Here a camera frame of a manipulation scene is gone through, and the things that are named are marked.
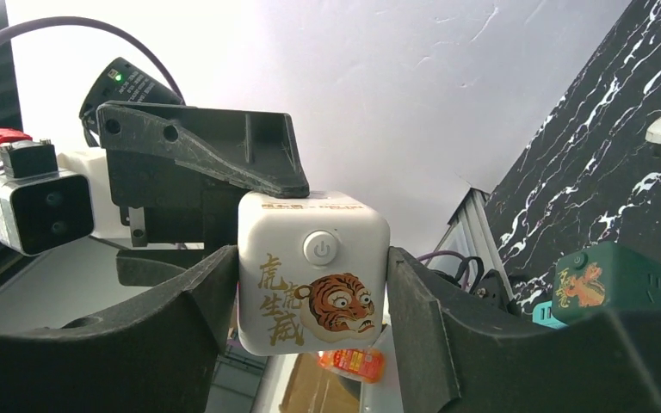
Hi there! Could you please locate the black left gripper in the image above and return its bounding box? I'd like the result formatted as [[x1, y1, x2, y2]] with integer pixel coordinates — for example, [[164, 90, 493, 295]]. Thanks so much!
[[96, 101, 310, 287]]

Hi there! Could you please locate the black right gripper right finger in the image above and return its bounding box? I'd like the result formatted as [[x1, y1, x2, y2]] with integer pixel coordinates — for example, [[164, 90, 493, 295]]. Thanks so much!
[[387, 247, 661, 412]]

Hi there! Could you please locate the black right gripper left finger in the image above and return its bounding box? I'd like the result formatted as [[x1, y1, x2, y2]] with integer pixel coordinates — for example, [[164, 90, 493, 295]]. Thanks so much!
[[0, 245, 238, 412]]

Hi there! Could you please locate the teal power strip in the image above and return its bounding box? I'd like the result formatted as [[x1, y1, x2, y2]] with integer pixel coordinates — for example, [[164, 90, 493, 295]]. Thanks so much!
[[533, 270, 661, 330]]

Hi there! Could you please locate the white multi-socket adapter plug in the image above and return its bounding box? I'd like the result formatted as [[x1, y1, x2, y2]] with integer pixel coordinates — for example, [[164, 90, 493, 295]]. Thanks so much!
[[237, 192, 390, 356]]

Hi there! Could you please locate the green dragon socket cube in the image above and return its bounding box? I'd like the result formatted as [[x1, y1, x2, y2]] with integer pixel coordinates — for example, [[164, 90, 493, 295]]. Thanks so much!
[[551, 241, 661, 324]]

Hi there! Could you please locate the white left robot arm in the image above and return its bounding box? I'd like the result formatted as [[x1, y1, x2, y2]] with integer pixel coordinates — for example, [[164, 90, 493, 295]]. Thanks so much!
[[80, 58, 310, 287]]

